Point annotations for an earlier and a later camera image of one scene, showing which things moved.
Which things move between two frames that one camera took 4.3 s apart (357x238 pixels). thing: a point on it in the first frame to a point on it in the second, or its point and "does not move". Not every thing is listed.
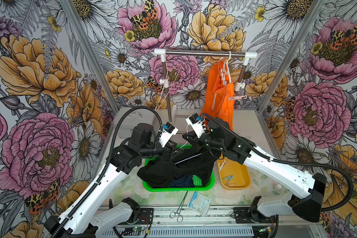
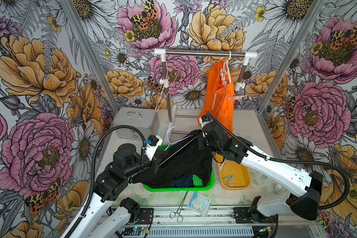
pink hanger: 164,84 does not move
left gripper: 166,155 to 156,159
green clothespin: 229,177 does not move
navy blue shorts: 185,181 does not move
